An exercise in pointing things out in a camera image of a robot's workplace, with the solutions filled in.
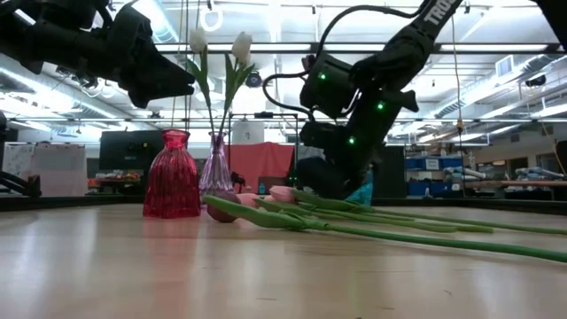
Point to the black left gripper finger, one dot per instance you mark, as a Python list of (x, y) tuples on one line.
[(170, 82)]

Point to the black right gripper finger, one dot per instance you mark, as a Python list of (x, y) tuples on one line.
[(323, 179)]

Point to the pink artificial tulip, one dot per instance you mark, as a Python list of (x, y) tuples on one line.
[(248, 199), (485, 228), (283, 193)]

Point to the white artificial tulip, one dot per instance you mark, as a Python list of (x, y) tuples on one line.
[(198, 40), (242, 46)]

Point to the dark red artificial tulip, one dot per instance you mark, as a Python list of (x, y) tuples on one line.
[(261, 217)]

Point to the purple ribbed glass vase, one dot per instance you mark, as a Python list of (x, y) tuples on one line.
[(216, 175)]

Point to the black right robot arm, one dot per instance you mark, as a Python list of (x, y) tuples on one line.
[(407, 44)]

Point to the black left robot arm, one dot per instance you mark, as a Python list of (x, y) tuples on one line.
[(48, 40)]

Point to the blue textured glass vase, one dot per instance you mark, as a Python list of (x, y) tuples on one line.
[(364, 192)]

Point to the red ribbed glass vase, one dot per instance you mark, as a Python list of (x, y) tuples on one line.
[(172, 177)]

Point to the black panel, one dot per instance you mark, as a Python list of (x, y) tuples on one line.
[(392, 173)]

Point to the red cloth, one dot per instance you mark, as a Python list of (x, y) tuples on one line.
[(259, 161)]

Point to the black monitor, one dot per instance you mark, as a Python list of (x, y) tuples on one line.
[(130, 150)]

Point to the blue storage shelf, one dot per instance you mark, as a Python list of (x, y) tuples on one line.
[(434, 177)]

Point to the small black background robot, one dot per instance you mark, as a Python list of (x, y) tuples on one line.
[(238, 179)]

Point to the white cylinder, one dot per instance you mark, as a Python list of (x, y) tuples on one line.
[(248, 132)]

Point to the white partition board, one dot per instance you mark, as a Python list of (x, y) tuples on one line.
[(53, 168)]

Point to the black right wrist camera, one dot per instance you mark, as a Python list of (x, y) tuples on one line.
[(330, 88)]

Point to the round black ceiling camera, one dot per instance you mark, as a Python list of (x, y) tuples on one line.
[(253, 80)]

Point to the black square frame stand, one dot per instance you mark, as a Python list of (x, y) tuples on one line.
[(263, 115)]

